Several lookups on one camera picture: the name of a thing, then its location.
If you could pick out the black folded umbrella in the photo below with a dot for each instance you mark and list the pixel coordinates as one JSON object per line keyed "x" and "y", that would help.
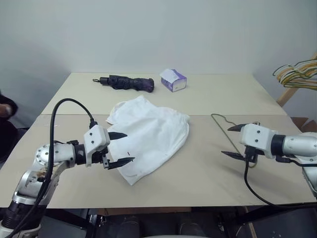
{"x": 128, "y": 83}

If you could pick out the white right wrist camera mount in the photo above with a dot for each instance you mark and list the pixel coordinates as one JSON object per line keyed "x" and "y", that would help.
{"x": 256, "y": 138}

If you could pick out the bystander bare hand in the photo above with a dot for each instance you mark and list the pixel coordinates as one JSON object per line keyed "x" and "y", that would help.
{"x": 4, "y": 110}

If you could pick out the purple tissue box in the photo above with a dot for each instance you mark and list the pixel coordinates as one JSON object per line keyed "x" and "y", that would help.
{"x": 174, "y": 80}

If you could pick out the person in dark clothing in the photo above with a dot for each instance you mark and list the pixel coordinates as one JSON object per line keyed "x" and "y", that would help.
{"x": 13, "y": 106}

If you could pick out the light wooden slat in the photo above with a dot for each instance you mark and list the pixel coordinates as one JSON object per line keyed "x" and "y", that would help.
{"x": 250, "y": 223}

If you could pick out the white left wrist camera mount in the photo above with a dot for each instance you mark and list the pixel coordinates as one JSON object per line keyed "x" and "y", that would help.
{"x": 95, "y": 137}

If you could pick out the white garment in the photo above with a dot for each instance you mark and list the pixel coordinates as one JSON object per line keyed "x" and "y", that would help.
{"x": 153, "y": 134}

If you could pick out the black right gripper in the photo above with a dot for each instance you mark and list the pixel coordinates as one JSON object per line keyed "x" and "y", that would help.
{"x": 250, "y": 153}

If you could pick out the black table frame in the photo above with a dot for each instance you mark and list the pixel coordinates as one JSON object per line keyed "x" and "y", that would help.
{"x": 272, "y": 210}

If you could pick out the light wooden clothes rack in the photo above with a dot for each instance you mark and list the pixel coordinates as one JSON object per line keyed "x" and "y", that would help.
{"x": 288, "y": 95}

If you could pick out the dark rounded shape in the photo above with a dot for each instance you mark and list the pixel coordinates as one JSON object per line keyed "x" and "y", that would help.
{"x": 190, "y": 228}
{"x": 130, "y": 226}

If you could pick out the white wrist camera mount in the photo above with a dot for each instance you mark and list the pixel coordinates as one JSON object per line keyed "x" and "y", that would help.
{"x": 95, "y": 137}
{"x": 256, "y": 138}

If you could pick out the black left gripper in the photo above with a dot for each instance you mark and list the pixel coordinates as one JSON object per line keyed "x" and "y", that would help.
{"x": 97, "y": 157}

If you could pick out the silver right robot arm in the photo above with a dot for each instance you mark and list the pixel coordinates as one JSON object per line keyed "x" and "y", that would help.
{"x": 297, "y": 146}

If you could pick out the bundle of coloured hangers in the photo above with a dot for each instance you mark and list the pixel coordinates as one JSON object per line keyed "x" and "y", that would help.
{"x": 281, "y": 77}

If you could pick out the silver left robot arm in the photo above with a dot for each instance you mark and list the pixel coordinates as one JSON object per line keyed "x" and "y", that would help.
{"x": 47, "y": 153}

